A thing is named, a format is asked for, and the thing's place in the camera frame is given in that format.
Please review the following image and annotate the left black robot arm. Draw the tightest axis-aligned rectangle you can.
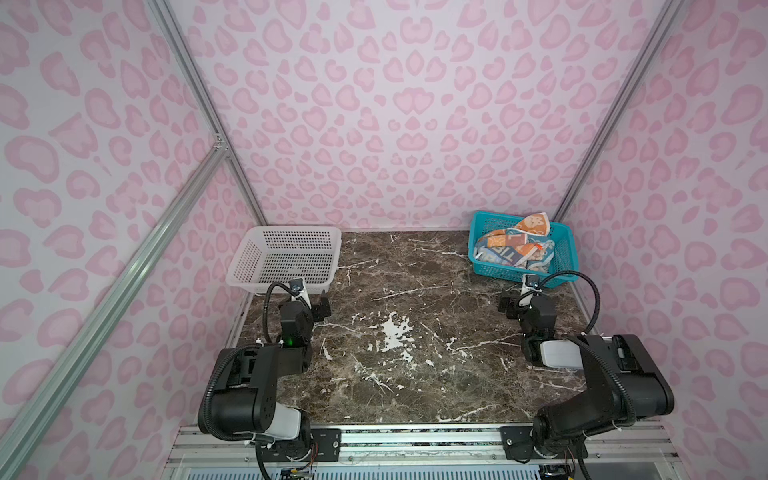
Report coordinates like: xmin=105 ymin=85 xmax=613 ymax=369
xmin=198 ymin=293 xmax=331 ymax=459

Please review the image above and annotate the left corner aluminium post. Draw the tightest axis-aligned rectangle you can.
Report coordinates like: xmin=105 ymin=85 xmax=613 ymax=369
xmin=147 ymin=0 xmax=268 ymax=226

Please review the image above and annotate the left diagonal aluminium strut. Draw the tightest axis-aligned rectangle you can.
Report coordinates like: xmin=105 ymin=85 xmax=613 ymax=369
xmin=1 ymin=143 xmax=230 ymax=479

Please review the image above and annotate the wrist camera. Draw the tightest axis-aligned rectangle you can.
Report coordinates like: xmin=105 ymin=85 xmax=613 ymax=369
xmin=521 ymin=274 xmax=541 ymax=294
xmin=288 ymin=278 xmax=311 ymax=308

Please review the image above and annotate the cream rabbit text towel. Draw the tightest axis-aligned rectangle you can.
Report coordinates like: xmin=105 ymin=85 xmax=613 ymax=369
xmin=472 ymin=227 xmax=555 ymax=272

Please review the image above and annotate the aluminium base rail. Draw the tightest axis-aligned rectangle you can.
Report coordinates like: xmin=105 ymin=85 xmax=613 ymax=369
xmin=160 ymin=422 xmax=685 ymax=480

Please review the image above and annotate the right corner aluminium post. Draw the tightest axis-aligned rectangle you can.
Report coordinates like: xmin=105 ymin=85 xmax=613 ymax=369
xmin=554 ymin=0 xmax=689 ymax=223

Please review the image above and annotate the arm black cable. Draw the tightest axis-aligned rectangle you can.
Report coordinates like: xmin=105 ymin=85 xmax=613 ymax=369
xmin=536 ymin=270 xmax=602 ymax=335
xmin=262 ymin=281 xmax=301 ymax=344

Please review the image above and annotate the orange patterned towel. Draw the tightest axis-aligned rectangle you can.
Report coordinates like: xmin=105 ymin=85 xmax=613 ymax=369
xmin=487 ymin=212 xmax=551 ymax=237

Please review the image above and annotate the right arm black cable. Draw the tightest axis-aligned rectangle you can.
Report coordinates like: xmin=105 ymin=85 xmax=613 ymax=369
xmin=536 ymin=270 xmax=602 ymax=335

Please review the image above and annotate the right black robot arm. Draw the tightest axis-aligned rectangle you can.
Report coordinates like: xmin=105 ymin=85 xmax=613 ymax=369
xmin=498 ymin=291 xmax=674 ymax=465

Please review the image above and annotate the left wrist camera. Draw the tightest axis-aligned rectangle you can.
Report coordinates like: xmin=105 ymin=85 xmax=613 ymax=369
xmin=288 ymin=278 xmax=311 ymax=308

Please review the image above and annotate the teal plastic basket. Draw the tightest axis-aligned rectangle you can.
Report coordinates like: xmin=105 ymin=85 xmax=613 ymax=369
xmin=468 ymin=211 xmax=580 ymax=288

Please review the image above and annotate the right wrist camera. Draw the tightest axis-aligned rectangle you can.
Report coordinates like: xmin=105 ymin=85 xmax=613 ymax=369
xmin=521 ymin=274 xmax=541 ymax=294

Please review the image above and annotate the white plastic basket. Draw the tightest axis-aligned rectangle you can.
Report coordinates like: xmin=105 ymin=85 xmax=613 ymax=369
xmin=226 ymin=226 xmax=342 ymax=295

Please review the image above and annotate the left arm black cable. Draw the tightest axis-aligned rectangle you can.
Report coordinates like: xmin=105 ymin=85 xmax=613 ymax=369
xmin=262 ymin=281 xmax=301 ymax=344

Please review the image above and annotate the corner aluminium post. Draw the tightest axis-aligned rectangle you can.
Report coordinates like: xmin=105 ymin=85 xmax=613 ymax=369
xmin=554 ymin=0 xmax=689 ymax=223
xmin=147 ymin=0 xmax=268 ymax=226

